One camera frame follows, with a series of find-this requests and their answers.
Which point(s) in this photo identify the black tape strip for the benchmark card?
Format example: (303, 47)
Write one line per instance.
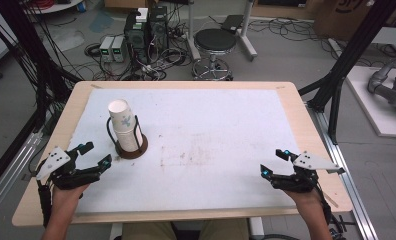
(340, 170)
(27, 177)

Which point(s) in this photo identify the person's right hand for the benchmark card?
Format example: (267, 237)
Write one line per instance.
(306, 200)

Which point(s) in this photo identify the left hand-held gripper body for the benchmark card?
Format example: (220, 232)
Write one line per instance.
(57, 160)

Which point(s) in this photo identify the white table leg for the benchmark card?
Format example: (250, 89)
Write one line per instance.
(256, 228)

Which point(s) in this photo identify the black computer tower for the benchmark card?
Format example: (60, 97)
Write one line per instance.
(158, 30)
(136, 36)

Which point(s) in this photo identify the grey power supply unit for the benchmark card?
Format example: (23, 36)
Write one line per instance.
(106, 48)
(119, 49)

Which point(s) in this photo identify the thin wooden stick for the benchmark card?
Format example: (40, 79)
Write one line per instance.
(331, 200)

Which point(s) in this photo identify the black round stool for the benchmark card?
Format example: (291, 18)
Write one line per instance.
(215, 40)

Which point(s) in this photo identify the person's tan trousers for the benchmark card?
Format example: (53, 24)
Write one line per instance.
(146, 231)

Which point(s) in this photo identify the white table mat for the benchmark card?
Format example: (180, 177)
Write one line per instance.
(202, 140)

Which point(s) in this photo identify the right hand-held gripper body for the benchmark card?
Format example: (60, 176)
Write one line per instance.
(309, 163)

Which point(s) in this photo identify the black metal frame stand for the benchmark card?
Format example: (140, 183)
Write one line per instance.
(29, 50)
(352, 50)

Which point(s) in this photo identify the black flat device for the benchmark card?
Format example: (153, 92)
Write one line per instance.
(232, 23)

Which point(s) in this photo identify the small white box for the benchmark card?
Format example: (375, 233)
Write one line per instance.
(142, 15)

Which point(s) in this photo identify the person's left hand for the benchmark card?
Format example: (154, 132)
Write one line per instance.
(66, 200)

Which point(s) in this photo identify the white floor platform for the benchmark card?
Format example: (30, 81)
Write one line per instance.
(376, 113)

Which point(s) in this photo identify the aluminium floor rail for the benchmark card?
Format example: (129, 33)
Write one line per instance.
(9, 176)
(349, 186)

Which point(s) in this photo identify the brown cardboard box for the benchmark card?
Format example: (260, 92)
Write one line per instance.
(339, 18)

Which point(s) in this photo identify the stack of paper cups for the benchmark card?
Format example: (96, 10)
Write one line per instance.
(124, 123)

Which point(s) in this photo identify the light wooden table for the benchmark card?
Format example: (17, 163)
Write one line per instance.
(312, 133)

